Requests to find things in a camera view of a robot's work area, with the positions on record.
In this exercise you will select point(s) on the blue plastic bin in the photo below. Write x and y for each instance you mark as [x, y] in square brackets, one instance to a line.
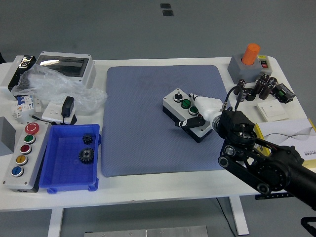
[64, 170]

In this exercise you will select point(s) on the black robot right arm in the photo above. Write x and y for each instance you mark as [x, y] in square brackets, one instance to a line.
[271, 170]

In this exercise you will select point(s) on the white red-black switch box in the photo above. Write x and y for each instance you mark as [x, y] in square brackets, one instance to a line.
[264, 64]

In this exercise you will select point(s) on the large black gear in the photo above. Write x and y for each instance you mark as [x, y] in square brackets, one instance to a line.
[86, 155]

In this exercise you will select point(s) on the grey square base block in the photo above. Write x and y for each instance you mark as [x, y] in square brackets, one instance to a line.
[238, 69]

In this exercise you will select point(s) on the white wall switch panel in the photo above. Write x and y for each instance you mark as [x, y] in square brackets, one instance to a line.
[271, 111]

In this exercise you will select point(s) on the small black gear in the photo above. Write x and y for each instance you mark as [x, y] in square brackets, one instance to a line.
[87, 139]

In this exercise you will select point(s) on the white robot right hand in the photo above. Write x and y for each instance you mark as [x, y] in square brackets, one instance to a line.
[207, 106]

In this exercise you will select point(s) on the white blue circuit breaker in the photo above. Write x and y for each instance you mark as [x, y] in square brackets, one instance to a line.
[23, 106]

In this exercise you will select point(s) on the white silver door lock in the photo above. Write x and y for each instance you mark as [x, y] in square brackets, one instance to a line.
[12, 71]

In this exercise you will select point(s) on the grey distribution box clear lid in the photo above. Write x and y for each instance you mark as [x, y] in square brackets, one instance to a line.
[74, 64]

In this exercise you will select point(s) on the small white terminal module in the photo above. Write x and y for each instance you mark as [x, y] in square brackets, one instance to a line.
[38, 105]

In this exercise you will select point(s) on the white wall socket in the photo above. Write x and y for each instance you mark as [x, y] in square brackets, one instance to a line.
[51, 112]

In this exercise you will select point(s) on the clear plastic bag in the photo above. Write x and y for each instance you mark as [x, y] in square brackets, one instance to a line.
[49, 84]

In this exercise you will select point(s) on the black module green terminal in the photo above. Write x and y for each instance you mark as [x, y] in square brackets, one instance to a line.
[284, 93]

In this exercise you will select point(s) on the black table control panel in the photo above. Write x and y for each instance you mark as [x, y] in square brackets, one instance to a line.
[271, 196]

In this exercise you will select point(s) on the white table leg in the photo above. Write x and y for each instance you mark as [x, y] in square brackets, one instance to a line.
[239, 217]
[55, 222]

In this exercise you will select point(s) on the grey-blue padded mat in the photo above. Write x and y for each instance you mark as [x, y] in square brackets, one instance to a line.
[138, 118]

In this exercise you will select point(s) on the white yellow-edged book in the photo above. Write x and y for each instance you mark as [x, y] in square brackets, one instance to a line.
[291, 133]

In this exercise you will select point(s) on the grey metal block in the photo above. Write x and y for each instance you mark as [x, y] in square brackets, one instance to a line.
[6, 135]

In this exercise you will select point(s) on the grey metal plate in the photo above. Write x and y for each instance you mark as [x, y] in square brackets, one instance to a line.
[148, 232]

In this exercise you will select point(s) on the dark brown capacitor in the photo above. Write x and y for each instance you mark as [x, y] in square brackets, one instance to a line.
[265, 91]
[241, 83]
[264, 77]
[272, 81]
[245, 95]
[259, 86]

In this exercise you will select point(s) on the black power adapter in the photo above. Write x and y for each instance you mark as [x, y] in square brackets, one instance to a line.
[67, 106]

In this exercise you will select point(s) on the grey four-button control box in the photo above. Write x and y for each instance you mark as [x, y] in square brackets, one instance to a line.
[170, 101]

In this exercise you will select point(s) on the grey five-button control box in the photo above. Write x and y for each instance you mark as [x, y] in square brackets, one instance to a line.
[34, 158]

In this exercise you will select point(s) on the orange cylinder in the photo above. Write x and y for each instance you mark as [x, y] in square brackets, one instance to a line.
[250, 54]

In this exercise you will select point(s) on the black floor socket plate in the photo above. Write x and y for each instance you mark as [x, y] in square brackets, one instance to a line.
[165, 6]
[168, 12]

